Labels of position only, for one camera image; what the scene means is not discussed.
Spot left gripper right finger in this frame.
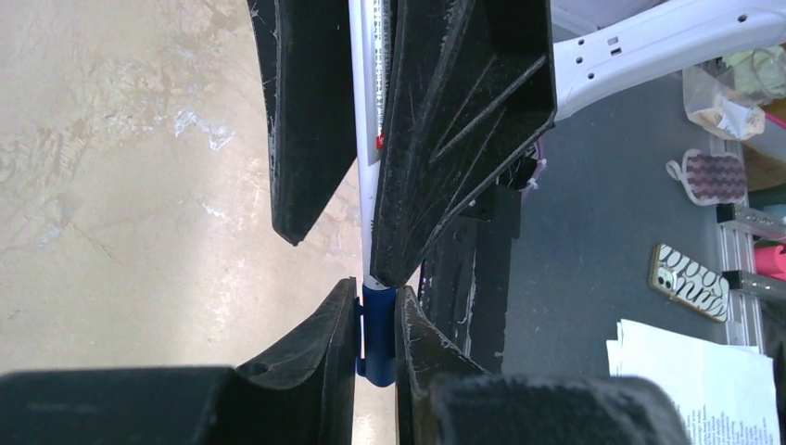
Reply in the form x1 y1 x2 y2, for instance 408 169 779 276
395 286 691 444

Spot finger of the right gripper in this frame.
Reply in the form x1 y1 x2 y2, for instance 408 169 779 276
370 1 556 287
247 0 356 245

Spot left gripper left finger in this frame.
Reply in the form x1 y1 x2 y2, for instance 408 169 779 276
1 278 358 444

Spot white marker pen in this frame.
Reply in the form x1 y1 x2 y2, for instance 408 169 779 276
349 0 392 291

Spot blue marker cap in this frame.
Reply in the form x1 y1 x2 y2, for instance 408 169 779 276
355 286 397 388

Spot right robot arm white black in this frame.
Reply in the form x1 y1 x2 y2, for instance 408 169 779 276
248 1 785 289

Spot clear plastic bag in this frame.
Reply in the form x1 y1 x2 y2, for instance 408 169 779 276
681 45 785 141

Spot patterned phone case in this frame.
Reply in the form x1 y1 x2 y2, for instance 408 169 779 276
649 243 730 324

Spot white paper sheets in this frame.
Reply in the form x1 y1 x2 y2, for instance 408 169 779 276
606 319 781 444

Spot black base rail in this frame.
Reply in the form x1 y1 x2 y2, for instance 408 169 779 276
418 154 547 374

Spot aluminium frame rail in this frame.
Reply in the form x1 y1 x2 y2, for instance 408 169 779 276
709 135 767 354

